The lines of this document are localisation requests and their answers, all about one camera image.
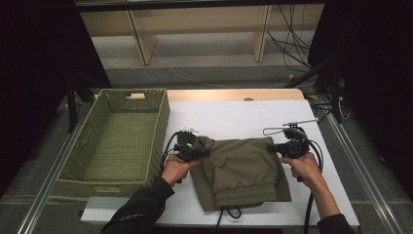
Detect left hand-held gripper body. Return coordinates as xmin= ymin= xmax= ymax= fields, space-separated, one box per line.
xmin=174 ymin=127 xmax=200 ymax=162

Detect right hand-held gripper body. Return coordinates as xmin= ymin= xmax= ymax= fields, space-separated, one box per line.
xmin=262 ymin=118 xmax=319 ymax=160

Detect olive green shorts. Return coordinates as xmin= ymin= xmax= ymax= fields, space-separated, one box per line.
xmin=189 ymin=136 xmax=292 ymax=228

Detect green woven basket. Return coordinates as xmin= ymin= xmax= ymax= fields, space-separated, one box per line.
xmin=56 ymin=88 xmax=171 ymax=199

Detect person's right hand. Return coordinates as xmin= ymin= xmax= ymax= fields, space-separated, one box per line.
xmin=281 ymin=152 xmax=324 ymax=189

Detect person's left hand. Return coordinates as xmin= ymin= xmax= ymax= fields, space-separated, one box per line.
xmin=161 ymin=155 xmax=201 ymax=188

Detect white table cover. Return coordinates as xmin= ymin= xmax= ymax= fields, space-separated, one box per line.
xmin=80 ymin=99 xmax=360 ymax=227

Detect black metal stand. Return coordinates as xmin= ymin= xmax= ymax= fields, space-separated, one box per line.
xmin=64 ymin=72 xmax=96 ymax=134
xmin=285 ymin=58 xmax=346 ymax=125

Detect black curtain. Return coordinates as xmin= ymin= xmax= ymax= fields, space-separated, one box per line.
xmin=0 ymin=0 xmax=112 ymax=198
xmin=307 ymin=0 xmax=413 ymax=193

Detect light wooden desk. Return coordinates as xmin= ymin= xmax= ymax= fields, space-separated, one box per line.
xmin=74 ymin=0 xmax=325 ymax=66

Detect left hand-held gripper cable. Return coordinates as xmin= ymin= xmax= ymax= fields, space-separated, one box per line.
xmin=160 ymin=131 xmax=181 ymax=174

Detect hand-held gripper cable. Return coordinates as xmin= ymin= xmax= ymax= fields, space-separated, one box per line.
xmin=160 ymin=131 xmax=181 ymax=174
xmin=301 ymin=139 xmax=324 ymax=234

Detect white looped cable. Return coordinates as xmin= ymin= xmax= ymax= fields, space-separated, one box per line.
xmin=337 ymin=97 xmax=353 ymax=121

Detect right hand-held gripper cable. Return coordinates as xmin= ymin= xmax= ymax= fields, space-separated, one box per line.
xmin=301 ymin=139 xmax=324 ymax=234

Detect thin white floor cable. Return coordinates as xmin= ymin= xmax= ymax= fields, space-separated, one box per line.
xmin=149 ymin=45 xmax=235 ymax=90

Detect aluminium frame rail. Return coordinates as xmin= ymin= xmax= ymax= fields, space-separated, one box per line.
xmin=16 ymin=97 xmax=96 ymax=234
xmin=319 ymin=96 xmax=405 ymax=234

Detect bundle of black cables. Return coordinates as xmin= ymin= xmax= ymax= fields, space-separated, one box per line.
xmin=267 ymin=4 xmax=315 ymax=70

